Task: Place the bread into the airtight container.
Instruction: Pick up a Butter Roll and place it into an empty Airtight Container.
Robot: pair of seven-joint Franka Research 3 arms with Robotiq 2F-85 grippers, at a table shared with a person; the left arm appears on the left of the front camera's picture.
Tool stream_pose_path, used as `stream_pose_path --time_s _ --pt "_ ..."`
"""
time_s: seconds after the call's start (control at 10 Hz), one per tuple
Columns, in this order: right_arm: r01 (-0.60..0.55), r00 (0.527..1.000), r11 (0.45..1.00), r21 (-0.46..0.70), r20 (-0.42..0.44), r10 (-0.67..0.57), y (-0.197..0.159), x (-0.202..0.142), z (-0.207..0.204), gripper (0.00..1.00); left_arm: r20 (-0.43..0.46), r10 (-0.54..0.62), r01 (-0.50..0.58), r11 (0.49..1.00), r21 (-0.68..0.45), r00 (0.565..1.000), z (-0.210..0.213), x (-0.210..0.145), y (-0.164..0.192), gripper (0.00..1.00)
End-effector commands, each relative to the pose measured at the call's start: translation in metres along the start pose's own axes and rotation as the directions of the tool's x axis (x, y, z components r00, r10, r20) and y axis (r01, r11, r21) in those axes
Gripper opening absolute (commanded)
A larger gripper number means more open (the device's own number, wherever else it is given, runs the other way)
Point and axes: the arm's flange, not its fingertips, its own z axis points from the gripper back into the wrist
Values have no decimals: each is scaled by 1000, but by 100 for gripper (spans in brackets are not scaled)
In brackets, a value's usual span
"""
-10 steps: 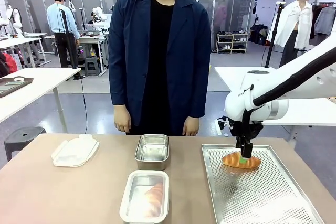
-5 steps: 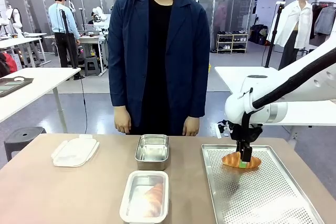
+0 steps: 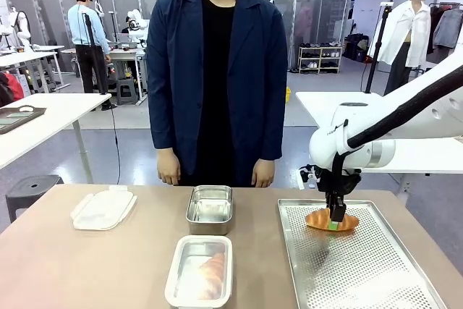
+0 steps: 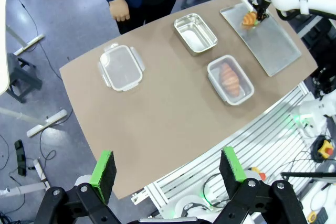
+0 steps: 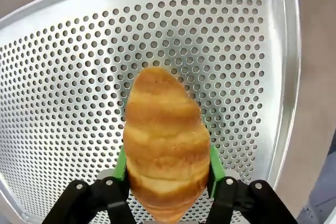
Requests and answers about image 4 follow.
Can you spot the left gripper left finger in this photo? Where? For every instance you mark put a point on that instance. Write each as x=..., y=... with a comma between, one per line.
x=103, y=179

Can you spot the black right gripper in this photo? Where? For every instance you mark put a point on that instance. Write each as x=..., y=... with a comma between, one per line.
x=261, y=3

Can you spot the perforated metal baking tray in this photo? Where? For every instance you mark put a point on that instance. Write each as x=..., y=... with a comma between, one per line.
x=270, y=43

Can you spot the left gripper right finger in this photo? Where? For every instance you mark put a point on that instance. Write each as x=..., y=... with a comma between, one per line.
x=231, y=174

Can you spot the yellow emergency stop button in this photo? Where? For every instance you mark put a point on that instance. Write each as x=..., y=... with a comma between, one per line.
x=325, y=149

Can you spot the person's right hand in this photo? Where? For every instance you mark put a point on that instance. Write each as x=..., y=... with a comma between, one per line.
x=119, y=9

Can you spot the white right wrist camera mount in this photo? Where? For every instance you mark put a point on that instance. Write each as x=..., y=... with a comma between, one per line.
x=247, y=1

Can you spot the black floor pedal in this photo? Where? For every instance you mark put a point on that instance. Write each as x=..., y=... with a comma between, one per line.
x=20, y=158

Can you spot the black utility cart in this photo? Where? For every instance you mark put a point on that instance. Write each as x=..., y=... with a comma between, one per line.
x=321, y=51

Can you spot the aluminium profile base frame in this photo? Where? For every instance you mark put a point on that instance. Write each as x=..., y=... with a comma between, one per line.
x=262, y=140

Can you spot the translucent plastic clip lid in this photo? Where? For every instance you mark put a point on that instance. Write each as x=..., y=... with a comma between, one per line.
x=120, y=68
x=245, y=87

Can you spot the black stool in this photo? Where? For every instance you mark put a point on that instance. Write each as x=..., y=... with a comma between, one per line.
x=22, y=77

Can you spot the orange croissant bread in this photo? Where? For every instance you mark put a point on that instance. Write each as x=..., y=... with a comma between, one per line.
x=249, y=19
x=229, y=78

